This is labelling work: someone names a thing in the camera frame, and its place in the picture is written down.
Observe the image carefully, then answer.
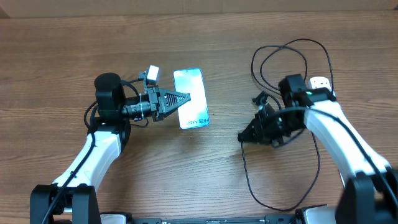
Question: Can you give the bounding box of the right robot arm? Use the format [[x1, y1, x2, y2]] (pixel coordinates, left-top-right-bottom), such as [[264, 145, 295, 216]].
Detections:
[[238, 74, 397, 223]]

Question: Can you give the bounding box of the white power strip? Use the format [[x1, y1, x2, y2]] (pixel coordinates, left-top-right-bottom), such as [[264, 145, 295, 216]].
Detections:
[[308, 77, 335, 95]]

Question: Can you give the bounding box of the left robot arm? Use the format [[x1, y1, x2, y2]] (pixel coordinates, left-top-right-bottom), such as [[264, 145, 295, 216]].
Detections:
[[30, 73, 191, 223]]

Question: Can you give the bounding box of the black charger cable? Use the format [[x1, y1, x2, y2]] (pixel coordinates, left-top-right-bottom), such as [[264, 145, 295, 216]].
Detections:
[[239, 38, 335, 212]]

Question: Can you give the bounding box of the blue Galaxy smartphone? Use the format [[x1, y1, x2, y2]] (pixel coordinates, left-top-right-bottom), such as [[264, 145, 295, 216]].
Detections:
[[173, 68, 210, 129]]

